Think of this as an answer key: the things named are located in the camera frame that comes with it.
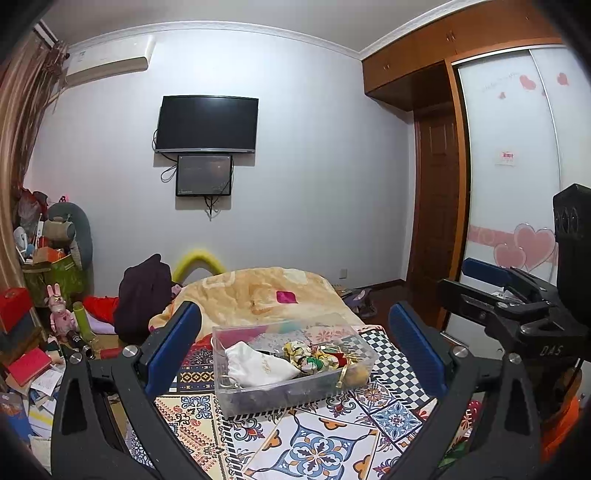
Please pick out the red cylinder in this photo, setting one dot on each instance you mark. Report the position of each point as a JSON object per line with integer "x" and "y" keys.
{"x": 111, "y": 354}

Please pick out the pink rabbit figure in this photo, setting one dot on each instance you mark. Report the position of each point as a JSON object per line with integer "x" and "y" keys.
{"x": 60, "y": 316}

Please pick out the yellow fleece blanket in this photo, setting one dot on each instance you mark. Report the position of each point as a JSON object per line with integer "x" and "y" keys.
{"x": 249, "y": 290}

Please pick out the wooden overhead cabinet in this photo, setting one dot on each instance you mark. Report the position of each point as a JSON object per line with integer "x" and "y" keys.
{"x": 443, "y": 50}

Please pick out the grey plush toy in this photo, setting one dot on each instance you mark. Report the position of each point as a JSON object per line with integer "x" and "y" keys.
{"x": 78, "y": 230}

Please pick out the striped brown curtain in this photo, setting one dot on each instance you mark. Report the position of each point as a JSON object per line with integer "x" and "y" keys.
{"x": 21, "y": 138}

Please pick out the white heart-print wardrobe door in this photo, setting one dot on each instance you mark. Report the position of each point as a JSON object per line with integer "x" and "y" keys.
{"x": 508, "y": 207}

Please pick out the colourful patterned scarf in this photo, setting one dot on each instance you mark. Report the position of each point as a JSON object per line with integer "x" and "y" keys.
{"x": 298, "y": 355}

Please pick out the red box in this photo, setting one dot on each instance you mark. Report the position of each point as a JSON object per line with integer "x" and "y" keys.
{"x": 14, "y": 309}

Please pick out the red label sticker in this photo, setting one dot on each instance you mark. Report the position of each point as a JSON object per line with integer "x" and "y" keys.
{"x": 507, "y": 158}

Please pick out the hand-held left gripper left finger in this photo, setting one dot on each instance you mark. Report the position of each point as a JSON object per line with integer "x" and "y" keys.
{"x": 178, "y": 341}

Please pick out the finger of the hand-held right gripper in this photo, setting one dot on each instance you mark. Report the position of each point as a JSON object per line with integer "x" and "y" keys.
{"x": 480, "y": 304}
{"x": 487, "y": 270}

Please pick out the brown wooden door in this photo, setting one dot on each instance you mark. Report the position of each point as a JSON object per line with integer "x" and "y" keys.
{"x": 436, "y": 221}

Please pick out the red cloth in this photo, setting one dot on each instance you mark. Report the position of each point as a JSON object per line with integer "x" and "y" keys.
{"x": 101, "y": 309}

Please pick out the yellow foam arch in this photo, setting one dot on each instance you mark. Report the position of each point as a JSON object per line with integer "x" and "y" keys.
{"x": 198, "y": 258}

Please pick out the clear plastic storage box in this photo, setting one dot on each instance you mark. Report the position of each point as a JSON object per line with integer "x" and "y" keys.
{"x": 240, "y": 401}

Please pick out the green bottle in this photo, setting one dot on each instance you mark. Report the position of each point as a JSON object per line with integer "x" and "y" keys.
{"x": 84, "y": 323}

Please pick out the small black wall monitor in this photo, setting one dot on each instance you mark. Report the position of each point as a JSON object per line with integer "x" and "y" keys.
{"x": 203, "y": 175}

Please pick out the pile of papers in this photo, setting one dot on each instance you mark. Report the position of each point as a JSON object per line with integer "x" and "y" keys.
{"x": 32, "y": 410}

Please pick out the dark shoes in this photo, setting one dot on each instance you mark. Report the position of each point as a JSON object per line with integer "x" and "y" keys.
{"x": 355, "y": 302}

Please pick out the patterned bed mat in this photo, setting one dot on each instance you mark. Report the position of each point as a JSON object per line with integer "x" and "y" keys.
{"x": 314, "y": 443}

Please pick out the black wall television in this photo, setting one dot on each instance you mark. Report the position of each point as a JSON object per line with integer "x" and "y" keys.
{"x": 205, "y": 123}

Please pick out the green cardboard box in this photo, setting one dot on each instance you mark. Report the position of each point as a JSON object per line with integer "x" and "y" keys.
{"x": 57, "y": 279}

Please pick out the dark grey box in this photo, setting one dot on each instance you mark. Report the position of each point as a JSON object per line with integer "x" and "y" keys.
{"x": 16, "y": 339}

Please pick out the dark purple backpack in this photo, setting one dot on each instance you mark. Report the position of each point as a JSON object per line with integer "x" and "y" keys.
{"x": 143, "y": 295}

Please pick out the red fabric item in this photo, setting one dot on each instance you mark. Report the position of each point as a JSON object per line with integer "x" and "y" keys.
{"x": 340, "y": 359}

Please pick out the black flashlight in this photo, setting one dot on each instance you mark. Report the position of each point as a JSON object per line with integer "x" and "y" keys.
{"x": 79, "y": 345}

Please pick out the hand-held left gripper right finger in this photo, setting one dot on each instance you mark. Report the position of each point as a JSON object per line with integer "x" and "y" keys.
{"x": 415, "y": 344}

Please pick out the white air conditioner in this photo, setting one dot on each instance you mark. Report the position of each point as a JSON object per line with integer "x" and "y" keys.
{"x": 108, "y": 60}

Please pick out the white cloth pouch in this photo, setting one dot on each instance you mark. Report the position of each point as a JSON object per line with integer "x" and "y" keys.
{"x": 258, "y": 367}

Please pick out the yellow sponge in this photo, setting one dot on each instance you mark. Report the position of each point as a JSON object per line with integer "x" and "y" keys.
{"x": 356, "y": 374}

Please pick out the red plastic bag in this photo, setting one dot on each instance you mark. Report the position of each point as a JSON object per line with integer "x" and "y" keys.
{"x": 28, "y": 207}

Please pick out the red book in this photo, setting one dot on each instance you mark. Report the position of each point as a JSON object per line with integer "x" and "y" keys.
{"x": 27, "y": 367}

